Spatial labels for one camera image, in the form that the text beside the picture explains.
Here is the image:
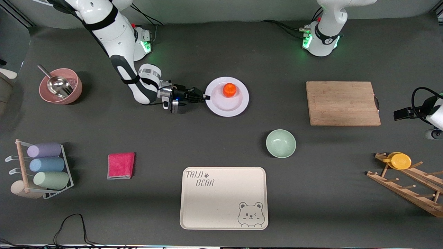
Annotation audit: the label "metal scoop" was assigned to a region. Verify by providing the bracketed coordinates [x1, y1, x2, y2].
[37, 64, 74, 99]

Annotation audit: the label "green cup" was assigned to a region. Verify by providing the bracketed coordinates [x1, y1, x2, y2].
[33, 171, 70, 190]

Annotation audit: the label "black arm base cables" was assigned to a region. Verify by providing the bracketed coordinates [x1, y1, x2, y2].
[130, 5, 164, 44]
[261, 9, 324, 39]

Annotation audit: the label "wooden peg drying rack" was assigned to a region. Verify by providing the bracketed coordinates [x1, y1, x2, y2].
[366, 152, 443, 218]

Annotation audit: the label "yellow cup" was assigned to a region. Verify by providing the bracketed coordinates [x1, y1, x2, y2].
[382, 152, 412, 170]

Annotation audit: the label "black right arm base cables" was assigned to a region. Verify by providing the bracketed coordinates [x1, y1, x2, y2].
[130, 5, 164, 44]

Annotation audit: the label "black left arm base cables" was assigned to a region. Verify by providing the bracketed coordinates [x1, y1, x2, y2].
[261, 9, 324, 39]

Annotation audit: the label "pale lavender round plate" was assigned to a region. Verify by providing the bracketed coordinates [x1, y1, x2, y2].
[205, 77, 249, 117]

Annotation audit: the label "black floor cable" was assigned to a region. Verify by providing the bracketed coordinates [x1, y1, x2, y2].
[0, 213, 139, 249]

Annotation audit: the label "wooden cutting board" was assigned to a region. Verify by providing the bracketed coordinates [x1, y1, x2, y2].
[306, 81, 381, 126]

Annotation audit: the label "purple cup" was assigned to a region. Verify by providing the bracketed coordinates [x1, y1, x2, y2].
[27, 143, 62, 158]

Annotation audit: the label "beige cup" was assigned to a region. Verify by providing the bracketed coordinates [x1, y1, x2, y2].
[10, 180, 44, 199]

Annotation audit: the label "cream tray with bear print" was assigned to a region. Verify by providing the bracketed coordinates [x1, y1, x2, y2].
[180, 167, 269, 230]

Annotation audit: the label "blue cup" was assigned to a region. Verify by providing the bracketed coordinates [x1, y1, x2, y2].
[29, 157, 65, 173]

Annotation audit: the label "pink folded cloth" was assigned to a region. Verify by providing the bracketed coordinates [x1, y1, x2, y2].
[107, 153, 136, 180]

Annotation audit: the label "dark grey table mat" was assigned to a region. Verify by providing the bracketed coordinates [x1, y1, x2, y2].
[0, 12, 443, 247]

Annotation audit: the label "pink bowl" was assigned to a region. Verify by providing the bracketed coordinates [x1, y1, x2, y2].
[39, 68, 83, 105]

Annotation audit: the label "white wire cup rack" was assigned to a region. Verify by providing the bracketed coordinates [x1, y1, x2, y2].
[5, 139, 74, 200]

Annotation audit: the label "pale green bowl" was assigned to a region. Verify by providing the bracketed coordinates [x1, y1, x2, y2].
[266, 129, 297, 159]

